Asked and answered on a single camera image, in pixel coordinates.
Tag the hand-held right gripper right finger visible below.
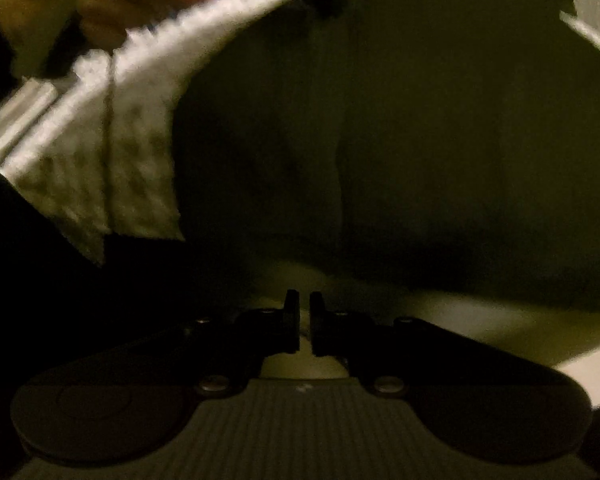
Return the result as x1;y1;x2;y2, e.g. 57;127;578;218
309;291;481;396

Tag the white pillow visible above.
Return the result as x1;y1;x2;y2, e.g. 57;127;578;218
0;0;88;81

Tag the black garment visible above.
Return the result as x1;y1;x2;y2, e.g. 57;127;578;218
172;0;600;311

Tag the red puffy cushion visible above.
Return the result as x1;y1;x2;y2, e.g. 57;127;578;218
77;0;255;50

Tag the grey white checkered blanket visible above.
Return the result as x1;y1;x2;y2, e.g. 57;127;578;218
0;0;296;267

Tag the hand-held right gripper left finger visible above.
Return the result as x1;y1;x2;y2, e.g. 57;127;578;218
102;289;301;397

